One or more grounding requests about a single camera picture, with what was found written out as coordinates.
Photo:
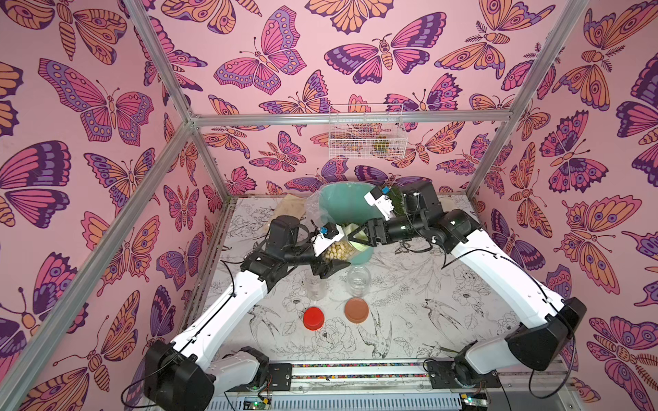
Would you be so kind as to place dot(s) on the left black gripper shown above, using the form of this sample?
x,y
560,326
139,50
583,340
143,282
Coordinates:
x,y
326,271

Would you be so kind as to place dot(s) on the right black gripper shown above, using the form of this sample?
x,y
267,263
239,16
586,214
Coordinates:
x,y
378,229

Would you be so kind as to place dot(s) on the green-lid peanut jar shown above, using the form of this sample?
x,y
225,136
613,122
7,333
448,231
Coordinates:
x,y
340,250

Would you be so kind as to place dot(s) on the green jar lid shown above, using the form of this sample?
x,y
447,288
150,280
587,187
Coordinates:
x,y
357,238

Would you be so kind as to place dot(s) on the brown-lid peanut jar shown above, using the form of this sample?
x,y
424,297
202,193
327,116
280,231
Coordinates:
x,y
358,280

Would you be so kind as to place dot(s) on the clear jar of peanuts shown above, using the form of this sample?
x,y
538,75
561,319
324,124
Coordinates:
x,y
316,287

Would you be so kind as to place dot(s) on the brown jar lid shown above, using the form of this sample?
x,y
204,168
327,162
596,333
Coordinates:
x,y
356,310

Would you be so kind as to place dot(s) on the red jar lid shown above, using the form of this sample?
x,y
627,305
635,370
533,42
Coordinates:
x,y
313,319

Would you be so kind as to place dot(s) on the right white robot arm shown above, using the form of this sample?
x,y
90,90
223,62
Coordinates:
x,y
548,321

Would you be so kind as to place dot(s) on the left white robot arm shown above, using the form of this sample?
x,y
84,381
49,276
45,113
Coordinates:
x,y
184,373

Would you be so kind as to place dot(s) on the teal plastic trash bin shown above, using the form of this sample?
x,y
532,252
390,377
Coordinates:
x,y
344,203

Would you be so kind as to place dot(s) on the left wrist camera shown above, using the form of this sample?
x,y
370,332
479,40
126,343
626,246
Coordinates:
x,y
327,235

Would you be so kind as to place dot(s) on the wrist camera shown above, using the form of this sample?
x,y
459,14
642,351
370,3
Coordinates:
x,y
378,197
327,235

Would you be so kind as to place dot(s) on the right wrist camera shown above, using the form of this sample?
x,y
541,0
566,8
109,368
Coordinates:
x,y
378,197

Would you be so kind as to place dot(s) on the white wire basket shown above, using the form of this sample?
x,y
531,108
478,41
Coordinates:
x,y
367,135

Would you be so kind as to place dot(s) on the aluminium front rail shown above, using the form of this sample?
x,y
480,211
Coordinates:
x,y
401,374

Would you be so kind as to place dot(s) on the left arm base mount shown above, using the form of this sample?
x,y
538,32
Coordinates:
x,y
270,377

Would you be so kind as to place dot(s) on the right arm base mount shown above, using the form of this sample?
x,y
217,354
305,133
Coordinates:
x,y
457,373

